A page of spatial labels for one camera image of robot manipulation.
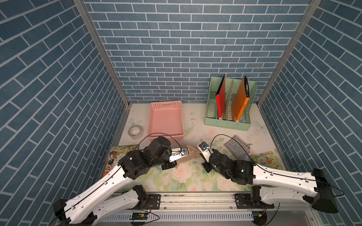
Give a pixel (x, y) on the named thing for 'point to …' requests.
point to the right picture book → (267, 159)
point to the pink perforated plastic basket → (165, 119)
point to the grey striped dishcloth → (240, 148)
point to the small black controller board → (139, 216)
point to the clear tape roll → (135, 132)
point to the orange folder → (240, 98)
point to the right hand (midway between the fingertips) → (201, 154)
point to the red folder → (221, 99)
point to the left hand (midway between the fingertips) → (180, 153)
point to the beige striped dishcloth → (193, 153)
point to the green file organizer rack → (232, 85)
